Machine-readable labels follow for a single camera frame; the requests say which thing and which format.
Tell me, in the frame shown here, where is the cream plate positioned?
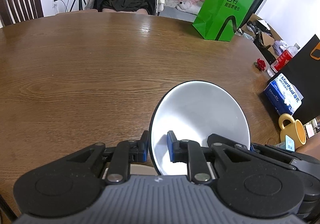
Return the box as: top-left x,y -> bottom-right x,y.
103,162 -> 158,183

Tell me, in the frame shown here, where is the white bowl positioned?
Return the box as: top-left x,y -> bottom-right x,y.
149,81 -> 251,175

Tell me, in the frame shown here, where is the yellow mug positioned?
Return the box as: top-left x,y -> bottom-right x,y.
278,113 -> 306,149

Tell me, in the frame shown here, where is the blue tissue box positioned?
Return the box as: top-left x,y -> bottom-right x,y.
263,73 -> 304,116

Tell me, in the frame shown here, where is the small red flower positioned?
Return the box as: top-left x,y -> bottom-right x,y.
254,58 -> 266,71

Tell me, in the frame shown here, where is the black paper bag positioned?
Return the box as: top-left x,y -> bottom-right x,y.
280,35 -> 320,124

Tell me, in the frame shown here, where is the red label bottle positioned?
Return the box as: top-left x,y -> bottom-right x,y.
267,43 -> 300,77

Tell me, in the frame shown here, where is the white plush toy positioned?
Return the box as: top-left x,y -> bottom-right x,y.
176,1 -> 201,15

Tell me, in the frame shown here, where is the green paper bag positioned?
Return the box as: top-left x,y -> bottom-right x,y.
193,0 -> 254,42

